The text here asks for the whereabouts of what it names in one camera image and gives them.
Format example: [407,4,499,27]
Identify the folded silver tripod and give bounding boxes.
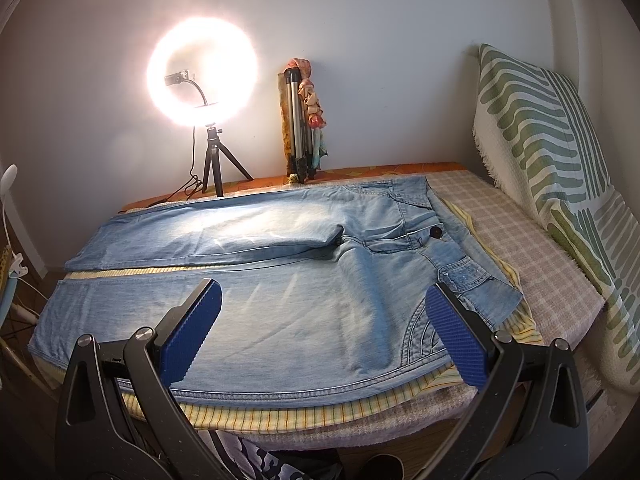
[278,66,314,183]

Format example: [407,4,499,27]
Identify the black power cable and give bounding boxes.
[146,127,206,208]

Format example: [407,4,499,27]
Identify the green leaf pattern pillow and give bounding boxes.
[473,44,639,393]

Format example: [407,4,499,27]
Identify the pink plaid blanket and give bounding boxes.
[229,162,608,450]

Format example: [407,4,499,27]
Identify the colourful floral cloth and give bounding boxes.
[285,58,326,179]

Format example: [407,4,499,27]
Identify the black mini tripod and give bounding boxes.
[202,125,254,197]

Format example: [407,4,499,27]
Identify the white clip lamp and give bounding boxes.
[0,164,28,278]

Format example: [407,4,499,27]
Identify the bright ring light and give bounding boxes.
[145,16,258,127]

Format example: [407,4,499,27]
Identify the black white striped fabric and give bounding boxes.
[209,431,309,480]

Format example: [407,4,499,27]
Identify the yellow striped sheet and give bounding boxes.
[65,200,544,434]

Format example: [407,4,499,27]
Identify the light blue denim pants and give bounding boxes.
[28,176,522,410]

